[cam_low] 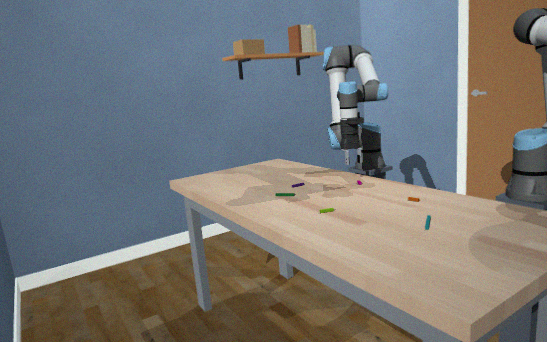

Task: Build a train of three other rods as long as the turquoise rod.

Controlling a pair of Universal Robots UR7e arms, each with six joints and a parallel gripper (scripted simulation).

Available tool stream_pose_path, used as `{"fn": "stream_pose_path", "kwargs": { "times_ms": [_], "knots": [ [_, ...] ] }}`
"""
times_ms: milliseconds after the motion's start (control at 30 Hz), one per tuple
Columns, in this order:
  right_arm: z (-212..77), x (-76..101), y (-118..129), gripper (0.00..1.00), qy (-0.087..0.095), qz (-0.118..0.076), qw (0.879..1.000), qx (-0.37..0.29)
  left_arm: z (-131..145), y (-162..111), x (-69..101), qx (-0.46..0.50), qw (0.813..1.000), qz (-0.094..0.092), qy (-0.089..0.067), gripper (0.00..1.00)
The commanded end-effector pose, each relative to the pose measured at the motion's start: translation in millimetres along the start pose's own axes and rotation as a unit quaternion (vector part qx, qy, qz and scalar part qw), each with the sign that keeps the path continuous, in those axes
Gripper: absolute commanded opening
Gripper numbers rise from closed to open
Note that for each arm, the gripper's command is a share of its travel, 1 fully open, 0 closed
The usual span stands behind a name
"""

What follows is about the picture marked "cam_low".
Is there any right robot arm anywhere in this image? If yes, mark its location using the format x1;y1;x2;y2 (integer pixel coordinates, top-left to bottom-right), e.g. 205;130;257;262
323;45;388;170

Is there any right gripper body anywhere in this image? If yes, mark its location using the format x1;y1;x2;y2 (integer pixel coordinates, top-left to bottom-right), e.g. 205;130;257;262
340;108;364;150

